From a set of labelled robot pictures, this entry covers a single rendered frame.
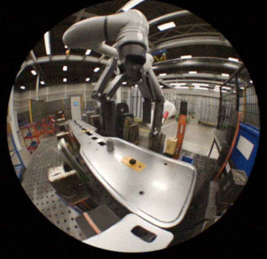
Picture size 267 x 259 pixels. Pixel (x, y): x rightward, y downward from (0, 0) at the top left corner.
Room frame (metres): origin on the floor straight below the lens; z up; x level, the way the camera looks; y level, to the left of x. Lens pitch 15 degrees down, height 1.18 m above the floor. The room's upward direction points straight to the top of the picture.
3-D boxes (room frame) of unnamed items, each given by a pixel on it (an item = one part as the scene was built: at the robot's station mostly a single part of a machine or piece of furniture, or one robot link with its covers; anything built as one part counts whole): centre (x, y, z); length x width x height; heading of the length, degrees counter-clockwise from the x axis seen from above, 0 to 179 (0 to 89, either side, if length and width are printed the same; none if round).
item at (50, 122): (2.66, 4.14, 0.49); 0.81 x 0.46 x 0.97; 32
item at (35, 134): (1.13, 3.09, 0.49); 0.81 x 0.47 x 0.97; 118
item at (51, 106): (5.47, 5.95, 1.00); 3.64 x 0.14 x 2.00; 134
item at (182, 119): (0.26, -0.18, 0.95); 0.03 x 0.01 x 0.50; 48
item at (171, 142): (0.25, -0.14, 0.88); 0.04 x 0.04 x 0.36; 48
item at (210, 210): (0.03, -0.19, 0.85); 0.12 x 0.03 x 0.30; 138
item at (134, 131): (0.47, 0.01, 0.88); 0.11 x 0.09 x 0.37; 138
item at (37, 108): (3.03, 6.02, 1.00); 3.44 x 0.14 x 2.00; 44
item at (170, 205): (0.53, 0.37, 1.00); 1.38 x 0.22 x 0.02; 48
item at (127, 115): (0.53, 0.04, 0.91); 0.07 x 0.05 x 0.42; 138
